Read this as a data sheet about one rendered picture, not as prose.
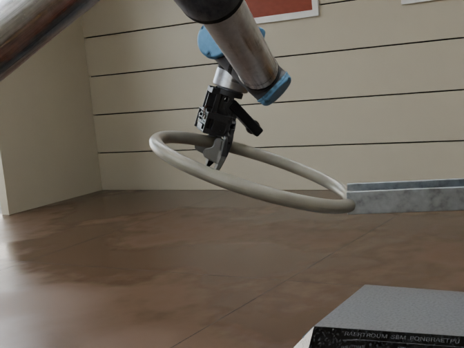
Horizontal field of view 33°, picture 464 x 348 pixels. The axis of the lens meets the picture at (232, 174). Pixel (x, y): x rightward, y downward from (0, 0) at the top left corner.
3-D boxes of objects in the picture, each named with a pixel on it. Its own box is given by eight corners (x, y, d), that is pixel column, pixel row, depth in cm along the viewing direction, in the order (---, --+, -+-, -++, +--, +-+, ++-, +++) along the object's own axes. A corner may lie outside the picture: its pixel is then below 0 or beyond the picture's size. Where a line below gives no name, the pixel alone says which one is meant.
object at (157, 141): (355, 191, 198) (359, 180, 197) (356, 233, 150) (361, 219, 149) (175, 132, 203) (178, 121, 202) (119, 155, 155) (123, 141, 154)
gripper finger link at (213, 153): (196, 170, 193) (204, 134, 194) (217, 175, 196) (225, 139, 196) (201, 171, 190) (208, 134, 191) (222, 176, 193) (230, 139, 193)
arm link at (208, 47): (245, 40, 172) (266, 45, 183) (210, 7, 175) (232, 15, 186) (219, 73, 175) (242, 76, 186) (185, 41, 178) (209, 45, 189)
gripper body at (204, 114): (192, 128, 197) (206, 82, 195) (223, 135, 200) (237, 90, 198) (201, 134, 190) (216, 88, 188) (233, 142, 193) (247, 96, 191)
